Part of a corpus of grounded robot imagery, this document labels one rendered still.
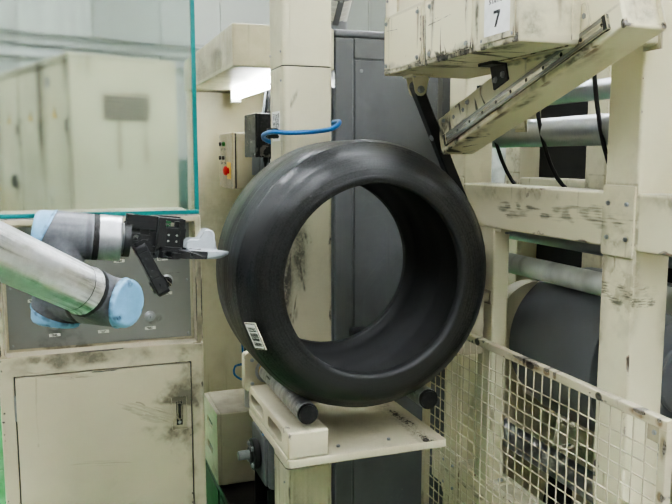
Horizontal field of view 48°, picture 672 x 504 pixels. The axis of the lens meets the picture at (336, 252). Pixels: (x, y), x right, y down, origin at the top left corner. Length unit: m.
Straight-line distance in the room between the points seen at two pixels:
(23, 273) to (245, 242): 0.44
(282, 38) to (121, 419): 1.14
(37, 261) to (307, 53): 0.93
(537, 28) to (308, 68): 0.66
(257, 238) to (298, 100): 0.52
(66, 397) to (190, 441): 0.38
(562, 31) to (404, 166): 0.39
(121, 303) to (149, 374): 0.87
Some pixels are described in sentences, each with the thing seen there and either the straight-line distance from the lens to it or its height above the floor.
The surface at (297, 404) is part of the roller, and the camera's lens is 1.60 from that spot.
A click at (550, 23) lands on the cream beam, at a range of 1.47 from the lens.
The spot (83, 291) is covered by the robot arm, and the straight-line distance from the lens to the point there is 1.33.
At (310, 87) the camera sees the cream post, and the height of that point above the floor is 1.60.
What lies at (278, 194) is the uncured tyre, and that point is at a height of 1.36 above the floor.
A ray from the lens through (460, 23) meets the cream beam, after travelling 1.61.
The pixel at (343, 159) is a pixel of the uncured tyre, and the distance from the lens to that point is 1.51.
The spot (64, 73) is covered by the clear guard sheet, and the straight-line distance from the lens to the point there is 2.17.
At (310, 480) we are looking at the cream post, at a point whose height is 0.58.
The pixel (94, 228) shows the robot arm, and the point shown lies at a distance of 1.49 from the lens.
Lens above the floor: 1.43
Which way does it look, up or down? 7 degrees down
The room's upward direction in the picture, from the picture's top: straight up
